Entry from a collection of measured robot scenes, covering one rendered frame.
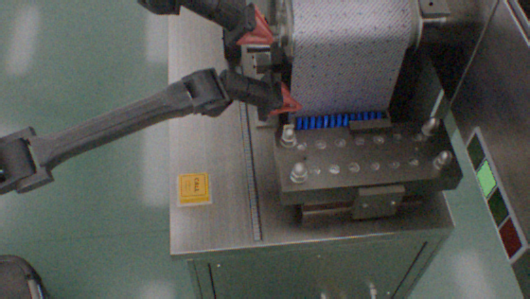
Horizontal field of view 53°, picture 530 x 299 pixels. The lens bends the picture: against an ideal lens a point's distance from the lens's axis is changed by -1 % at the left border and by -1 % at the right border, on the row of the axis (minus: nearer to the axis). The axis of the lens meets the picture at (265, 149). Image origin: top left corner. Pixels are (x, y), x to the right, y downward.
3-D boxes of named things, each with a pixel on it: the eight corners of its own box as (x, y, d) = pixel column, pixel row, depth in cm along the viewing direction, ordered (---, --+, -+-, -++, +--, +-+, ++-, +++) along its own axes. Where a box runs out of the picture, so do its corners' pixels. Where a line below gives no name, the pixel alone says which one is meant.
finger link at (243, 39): (263, 60, 111) (226, 40, 105) (259, 35, 115) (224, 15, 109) (285, 39, 107) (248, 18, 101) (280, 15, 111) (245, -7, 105)
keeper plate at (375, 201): (350, 211, 125) (358, 187, 116) (392, 207, 126) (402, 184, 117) (352, 221, 124) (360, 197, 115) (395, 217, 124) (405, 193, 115)
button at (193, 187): (179, 179, 131) (178, 174, 129) (207, 177, 131) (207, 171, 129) (180, 204, 127) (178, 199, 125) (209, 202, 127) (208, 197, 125)
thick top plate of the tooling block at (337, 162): (273, 147, 128) (273, 131, 123) (435, 133, 131) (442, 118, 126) (281, 205, 119) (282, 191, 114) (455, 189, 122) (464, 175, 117)
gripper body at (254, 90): (265, 123, 118) (236, 115, 115) (260, 89, 124) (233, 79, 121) (281, 106, 114) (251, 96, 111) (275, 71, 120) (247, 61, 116)
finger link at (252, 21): (263, 63, 110) (226, 44, 105) (259, 39, 114) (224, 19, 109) (286, 43, 106) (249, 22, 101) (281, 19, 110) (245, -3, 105)
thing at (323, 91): (288, 120, 127) (291, 66, 112) (384, 114, 129) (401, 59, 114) (288, 122, 127) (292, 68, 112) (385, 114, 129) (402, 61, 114)
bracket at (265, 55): (252, 114, 143) (251, 26, 118) (276, 112, 143) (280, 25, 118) (254, 129, 140) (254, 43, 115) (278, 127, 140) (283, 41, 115)
